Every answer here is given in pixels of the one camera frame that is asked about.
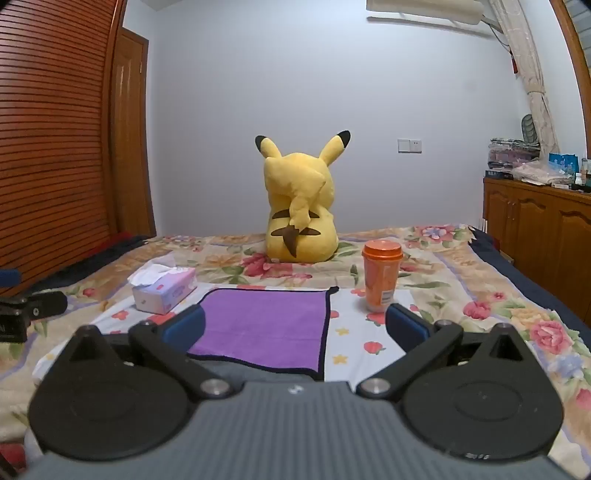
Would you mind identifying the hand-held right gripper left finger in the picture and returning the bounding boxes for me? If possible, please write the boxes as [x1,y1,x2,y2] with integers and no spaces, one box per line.
[60,304,238,401]

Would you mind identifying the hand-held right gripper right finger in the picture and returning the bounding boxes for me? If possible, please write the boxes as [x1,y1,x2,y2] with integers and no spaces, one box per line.
[355,302,533,401]

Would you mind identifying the purple towel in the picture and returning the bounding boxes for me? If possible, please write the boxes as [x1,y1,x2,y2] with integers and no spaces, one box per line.
[187,285,341,382]

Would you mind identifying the tissue box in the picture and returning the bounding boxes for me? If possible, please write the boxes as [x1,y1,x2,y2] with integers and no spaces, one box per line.
[128,265,199,316]

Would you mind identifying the orange cup with lid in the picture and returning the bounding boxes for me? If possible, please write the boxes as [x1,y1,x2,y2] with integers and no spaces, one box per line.
[361,239,404,313]

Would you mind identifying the white fruit-printed cloth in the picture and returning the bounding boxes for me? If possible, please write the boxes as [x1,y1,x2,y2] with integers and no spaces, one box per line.
[34,284,446,393]

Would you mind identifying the grey cloth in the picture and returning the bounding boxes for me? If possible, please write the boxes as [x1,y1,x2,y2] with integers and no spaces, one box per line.
[196,359,324,385]

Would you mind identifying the floral blanket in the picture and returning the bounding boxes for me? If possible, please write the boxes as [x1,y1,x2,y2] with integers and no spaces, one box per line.
[0,224,591,472]

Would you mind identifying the wooden louvered wardrobe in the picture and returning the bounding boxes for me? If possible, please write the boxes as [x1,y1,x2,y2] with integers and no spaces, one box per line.
[0,0,129,297]

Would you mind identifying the wooden cabinet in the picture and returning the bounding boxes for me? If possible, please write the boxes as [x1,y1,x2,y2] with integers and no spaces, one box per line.
[482,176,591,320]

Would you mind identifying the yellow plush toy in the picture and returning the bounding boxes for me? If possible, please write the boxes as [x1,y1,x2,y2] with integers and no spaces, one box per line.
[254,130,352,264]

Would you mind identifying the wooden door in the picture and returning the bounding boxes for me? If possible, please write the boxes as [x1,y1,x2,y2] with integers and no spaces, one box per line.
[108,26,158,239]

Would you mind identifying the pink folded cloth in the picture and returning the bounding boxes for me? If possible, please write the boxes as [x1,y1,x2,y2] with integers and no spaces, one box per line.
[511,160,574,186]

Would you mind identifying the blue packet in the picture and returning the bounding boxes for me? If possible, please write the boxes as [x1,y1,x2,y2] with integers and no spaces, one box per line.
[548,152,580,179]

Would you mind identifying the dark hand fan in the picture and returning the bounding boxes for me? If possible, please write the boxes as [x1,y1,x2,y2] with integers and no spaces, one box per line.
[520,113,540,145]

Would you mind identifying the small bottles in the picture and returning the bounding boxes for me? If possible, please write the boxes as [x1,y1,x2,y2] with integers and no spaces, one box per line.
[573,157,591,191]

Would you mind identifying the floral lace curtain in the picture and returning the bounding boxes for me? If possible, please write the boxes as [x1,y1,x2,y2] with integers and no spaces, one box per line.
[488,0,556,161]

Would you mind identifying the white air conditioner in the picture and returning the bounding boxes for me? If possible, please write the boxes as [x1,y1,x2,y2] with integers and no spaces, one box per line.
[366,0,496,38]

